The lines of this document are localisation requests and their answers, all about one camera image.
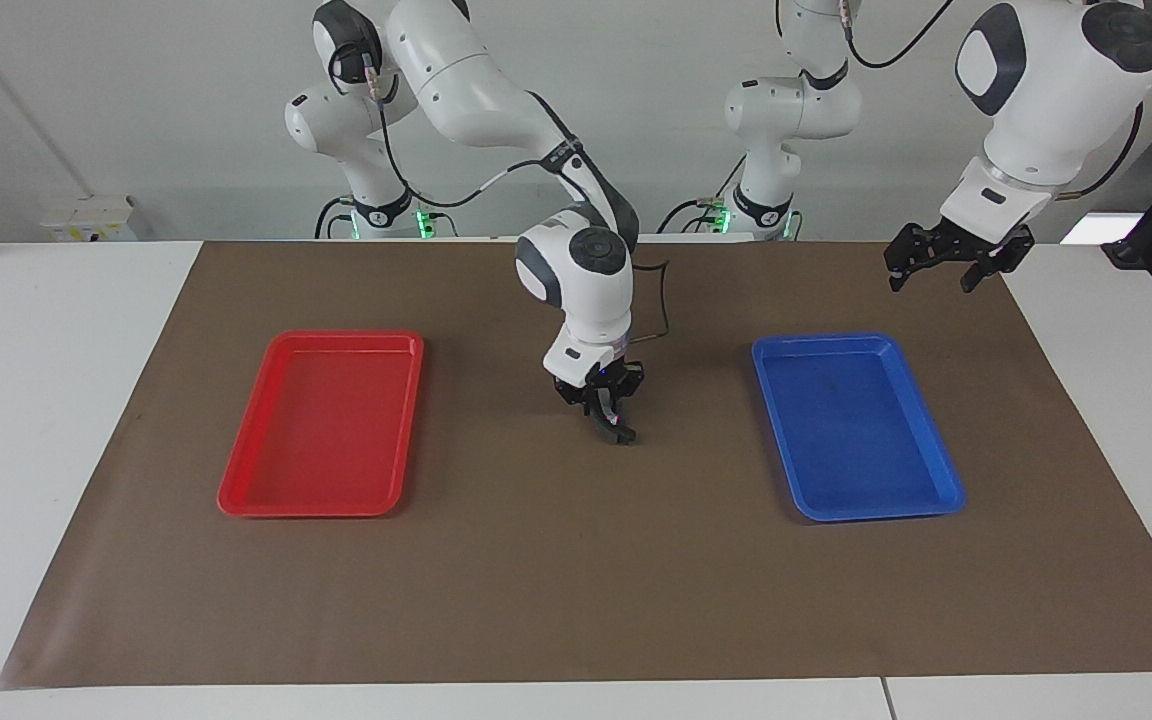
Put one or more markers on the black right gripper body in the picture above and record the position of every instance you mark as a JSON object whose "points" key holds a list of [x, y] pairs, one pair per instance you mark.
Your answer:
{"points": [[601, 385]]}

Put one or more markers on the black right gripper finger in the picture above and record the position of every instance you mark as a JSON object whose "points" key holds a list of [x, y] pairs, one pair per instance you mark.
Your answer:
{"points": [[617, 408], [590, 411]]}

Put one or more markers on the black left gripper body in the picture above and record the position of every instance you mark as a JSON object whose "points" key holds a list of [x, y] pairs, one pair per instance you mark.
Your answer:
{"points": [[976, 248]]}

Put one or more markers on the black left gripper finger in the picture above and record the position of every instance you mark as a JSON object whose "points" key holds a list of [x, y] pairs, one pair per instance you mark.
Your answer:
{"points": [[974, 277], [897, 278]]}

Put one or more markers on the long curved dark brake pad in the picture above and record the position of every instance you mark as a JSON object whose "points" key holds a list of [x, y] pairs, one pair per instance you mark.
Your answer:
{"points": [[618, 434]]}

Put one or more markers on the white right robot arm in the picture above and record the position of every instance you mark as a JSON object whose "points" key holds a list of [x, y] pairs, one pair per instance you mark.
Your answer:
{"points": [[476, 90]]}

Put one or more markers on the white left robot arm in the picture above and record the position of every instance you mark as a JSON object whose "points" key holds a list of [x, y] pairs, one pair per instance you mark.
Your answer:
{"points": [[1046, 100]]}

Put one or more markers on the white flat panel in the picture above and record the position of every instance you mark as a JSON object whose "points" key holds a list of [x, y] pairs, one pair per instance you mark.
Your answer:
{"points": [[1088, 230]]}

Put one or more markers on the blue plastic tray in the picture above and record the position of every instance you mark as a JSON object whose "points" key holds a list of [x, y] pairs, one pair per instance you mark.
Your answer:
{"points": [[851, 430]]}

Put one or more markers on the brown table mat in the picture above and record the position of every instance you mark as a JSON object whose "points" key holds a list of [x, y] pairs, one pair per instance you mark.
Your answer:
{"points": [[576, 580]]}

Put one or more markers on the red plastic tray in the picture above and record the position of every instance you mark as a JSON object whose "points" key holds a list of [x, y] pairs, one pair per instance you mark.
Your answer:
{"points": [[321, 430]]}

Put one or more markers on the white wall socket box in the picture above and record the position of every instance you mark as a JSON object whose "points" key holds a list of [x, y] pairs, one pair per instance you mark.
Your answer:
{"points": [[96, 220]]}

